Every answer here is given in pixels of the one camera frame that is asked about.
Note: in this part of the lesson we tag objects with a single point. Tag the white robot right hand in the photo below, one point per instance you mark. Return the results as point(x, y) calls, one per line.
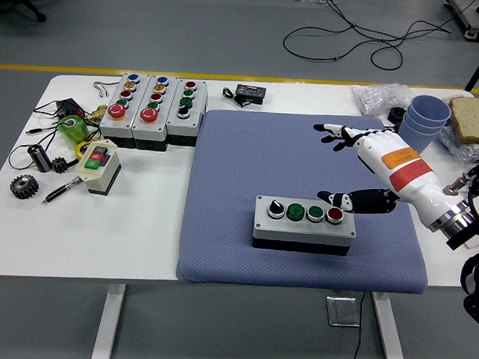
point(405, 169)

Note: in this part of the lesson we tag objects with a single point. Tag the grey four-button control box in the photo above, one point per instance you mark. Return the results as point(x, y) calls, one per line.
point(182, 124)
point(300, 233)

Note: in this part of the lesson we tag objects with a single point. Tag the grey emergency-stop button box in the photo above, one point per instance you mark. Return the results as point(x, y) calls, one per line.
point(114, 124)
point(147, 129)

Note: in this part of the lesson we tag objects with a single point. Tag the blue plastic cup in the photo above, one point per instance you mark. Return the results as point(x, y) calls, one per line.
point(422, 142)
point(429, 107)
point(422, 128)

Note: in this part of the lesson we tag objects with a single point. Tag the black round part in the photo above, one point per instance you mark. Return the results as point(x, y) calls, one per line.
point(396, 115)

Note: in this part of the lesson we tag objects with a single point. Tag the clear plastic bag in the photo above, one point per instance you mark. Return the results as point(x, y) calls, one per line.
point(466, 150)

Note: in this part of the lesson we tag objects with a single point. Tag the clear bubble wrap bag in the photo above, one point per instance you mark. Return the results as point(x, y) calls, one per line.
point(380, 98)

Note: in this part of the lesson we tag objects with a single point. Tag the bread slice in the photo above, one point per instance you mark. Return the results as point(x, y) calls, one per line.
point(474, 118)

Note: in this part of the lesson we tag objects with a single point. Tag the metal floor socket plate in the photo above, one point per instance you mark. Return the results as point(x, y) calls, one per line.
point(342, 311)

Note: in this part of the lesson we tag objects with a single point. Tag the white table leg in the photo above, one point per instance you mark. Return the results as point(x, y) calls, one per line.
point(108, 320)
point(389, 334)

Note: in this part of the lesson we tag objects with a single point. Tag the blue-grey quilted mat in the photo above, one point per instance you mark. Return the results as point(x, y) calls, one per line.
point(232, 167)

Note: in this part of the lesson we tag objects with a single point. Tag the black digital meter module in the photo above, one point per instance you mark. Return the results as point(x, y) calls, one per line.
point(249, 93)

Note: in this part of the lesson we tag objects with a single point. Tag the brass fitting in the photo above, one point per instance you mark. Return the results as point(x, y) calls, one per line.
point(96, 113)

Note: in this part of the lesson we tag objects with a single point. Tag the translucent green roll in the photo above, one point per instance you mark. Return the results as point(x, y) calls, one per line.
point(74, 132)

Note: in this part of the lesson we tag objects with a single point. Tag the black power adapter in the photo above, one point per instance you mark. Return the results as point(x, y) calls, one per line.
point(69, 107)

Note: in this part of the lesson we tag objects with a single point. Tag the black pen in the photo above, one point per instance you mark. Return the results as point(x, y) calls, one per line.
point(62, 190)

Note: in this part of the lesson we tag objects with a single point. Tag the small black gear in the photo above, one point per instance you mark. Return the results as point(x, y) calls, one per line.
point(59, 165)

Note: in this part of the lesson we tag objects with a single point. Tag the black cylinder capacitor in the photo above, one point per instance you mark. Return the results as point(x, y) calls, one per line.
point(39, 158)

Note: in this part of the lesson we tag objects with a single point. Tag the large steel gear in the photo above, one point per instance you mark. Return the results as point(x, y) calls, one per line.
point(24, 187)

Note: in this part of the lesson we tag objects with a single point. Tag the aluminium frame stand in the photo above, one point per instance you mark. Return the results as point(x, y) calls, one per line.
point(471, 22)

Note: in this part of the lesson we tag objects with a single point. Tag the cream red-green switch box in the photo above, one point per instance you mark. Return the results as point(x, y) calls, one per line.
point(102, 171)

